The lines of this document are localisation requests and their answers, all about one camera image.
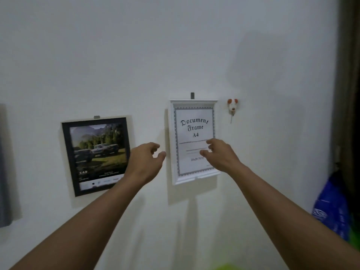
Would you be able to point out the person's left hand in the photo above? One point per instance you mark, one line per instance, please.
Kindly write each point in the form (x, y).
(143, 163)

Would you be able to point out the person's right hand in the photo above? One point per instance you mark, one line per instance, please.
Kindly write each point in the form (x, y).
(223, 157)

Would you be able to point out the person's left thumb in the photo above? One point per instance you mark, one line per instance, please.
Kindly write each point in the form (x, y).
(160, 158)

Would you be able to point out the person's right thumb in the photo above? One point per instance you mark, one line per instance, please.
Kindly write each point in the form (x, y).
(205, 153)

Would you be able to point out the person's left forearm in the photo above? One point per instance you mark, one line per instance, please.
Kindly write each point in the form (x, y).
(76, 229)

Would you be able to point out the person's right forearm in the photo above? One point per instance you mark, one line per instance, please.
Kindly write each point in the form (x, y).
(292, 222)

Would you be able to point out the blue plastic bag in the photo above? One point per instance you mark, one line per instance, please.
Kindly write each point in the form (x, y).
(333, 206)

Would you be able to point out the grey canvas panel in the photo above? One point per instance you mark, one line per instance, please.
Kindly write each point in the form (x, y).
(4, 171)

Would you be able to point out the green object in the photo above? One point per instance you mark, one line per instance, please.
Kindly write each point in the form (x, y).
(355, 234)

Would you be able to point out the white document frame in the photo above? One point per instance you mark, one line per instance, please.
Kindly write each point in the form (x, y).
(194, 140)

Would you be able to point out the orange white animal wall hook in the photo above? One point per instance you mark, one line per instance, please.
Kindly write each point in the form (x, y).
(232, 106)

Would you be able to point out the black picture frame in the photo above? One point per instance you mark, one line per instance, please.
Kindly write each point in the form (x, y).
(97, 156)

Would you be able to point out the dark brown door frame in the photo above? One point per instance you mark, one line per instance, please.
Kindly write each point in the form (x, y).
(348, 89)

